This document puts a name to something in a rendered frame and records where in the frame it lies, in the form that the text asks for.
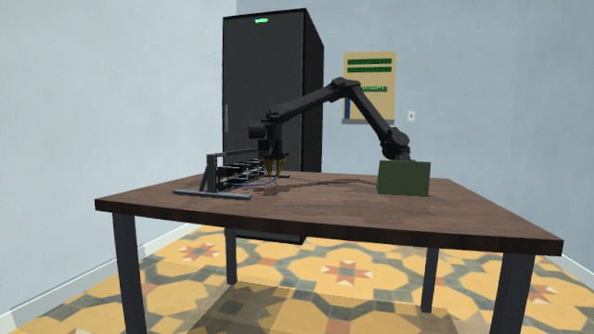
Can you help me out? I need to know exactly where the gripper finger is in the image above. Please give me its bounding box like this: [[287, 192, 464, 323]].
[[262, 160, 273, 177], [276, 159, 286, 178]]

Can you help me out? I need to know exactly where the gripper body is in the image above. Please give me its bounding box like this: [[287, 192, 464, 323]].
[[264, 152, 289, 160]]

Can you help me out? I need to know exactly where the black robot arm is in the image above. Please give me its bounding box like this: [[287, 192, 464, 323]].
[[249, 77, 414, 161]]

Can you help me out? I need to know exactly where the black patch panel rack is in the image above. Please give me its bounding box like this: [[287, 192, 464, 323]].
[[173, 148, 268, 199]]

